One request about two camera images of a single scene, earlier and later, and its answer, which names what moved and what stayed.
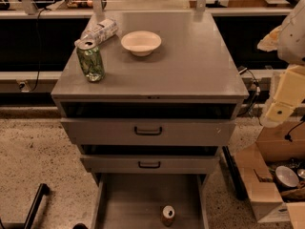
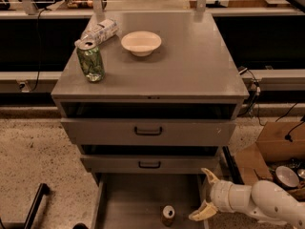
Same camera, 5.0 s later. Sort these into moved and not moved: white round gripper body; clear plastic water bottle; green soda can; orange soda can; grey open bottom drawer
Moved: white round gripper body
Not moved: grey open bottom drawer; green soda can; orange soda can; clear plastic water bottle
